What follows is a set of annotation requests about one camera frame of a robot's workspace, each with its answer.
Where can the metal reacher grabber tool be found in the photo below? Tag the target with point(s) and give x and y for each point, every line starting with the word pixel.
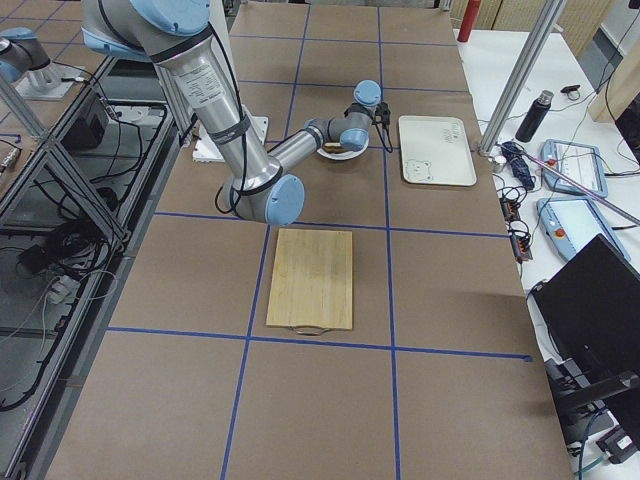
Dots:
pixel 619 211

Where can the black laptop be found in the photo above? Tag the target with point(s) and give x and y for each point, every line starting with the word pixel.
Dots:
pixel 591 307

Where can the blue teach pendant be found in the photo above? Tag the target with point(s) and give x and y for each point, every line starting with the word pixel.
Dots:
pixel 572 222
pixel 582 163

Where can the far blue teach pendant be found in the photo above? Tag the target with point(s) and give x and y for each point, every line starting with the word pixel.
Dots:
pixel 582 163

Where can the wooden cutting board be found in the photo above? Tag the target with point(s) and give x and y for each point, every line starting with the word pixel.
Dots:
pixel 312 280

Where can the small metal cup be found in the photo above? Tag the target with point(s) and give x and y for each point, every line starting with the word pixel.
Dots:
pixel 498 163

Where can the black water bottle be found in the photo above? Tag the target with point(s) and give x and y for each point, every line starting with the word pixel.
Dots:
pixel 534 117

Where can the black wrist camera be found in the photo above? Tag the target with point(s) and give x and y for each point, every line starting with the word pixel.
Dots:
pixel 383 114

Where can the red bottle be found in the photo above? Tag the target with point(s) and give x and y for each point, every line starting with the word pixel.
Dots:
pixel 470 15

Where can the aluminium frame post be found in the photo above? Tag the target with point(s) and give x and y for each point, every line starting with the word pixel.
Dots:
pixel 527 58

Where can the bread slice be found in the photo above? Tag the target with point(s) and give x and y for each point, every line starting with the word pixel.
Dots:
pixel 334 148

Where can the cream bear serving tray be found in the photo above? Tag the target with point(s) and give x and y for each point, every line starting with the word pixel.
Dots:
pixel 435 151

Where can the near blue teach pendant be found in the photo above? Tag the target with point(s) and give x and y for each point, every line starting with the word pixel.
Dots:
pixel 572 222

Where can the white round plate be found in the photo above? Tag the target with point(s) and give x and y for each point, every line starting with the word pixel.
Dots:
pixel 345 156

